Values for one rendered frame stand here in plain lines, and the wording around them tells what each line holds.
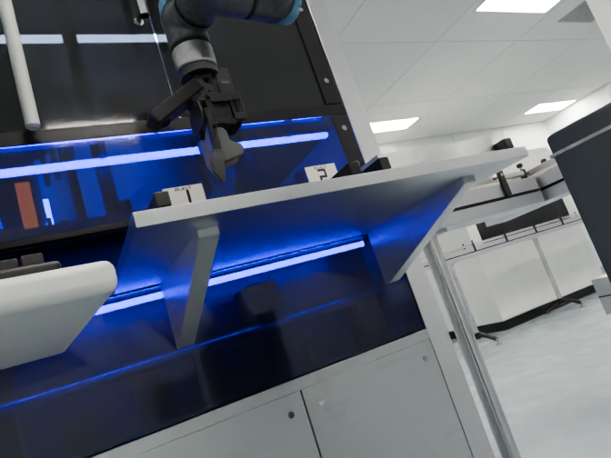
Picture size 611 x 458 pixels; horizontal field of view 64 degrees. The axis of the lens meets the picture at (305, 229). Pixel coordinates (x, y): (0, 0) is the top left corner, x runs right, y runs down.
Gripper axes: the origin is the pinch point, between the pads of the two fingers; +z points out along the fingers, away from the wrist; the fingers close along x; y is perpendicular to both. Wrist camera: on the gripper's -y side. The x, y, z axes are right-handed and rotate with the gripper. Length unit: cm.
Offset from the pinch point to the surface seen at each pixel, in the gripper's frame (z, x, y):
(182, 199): -3.2, 20.0, -1.5
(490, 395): 64, 34, 71
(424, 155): 8.4, -17.6, 29.5
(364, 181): 11.6, -20.1, 14.0
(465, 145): 7.8, -17.6, 39.4
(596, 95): -179, 377, 837
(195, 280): 17.4, -4.1, -9.7
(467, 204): 10, 31, 86
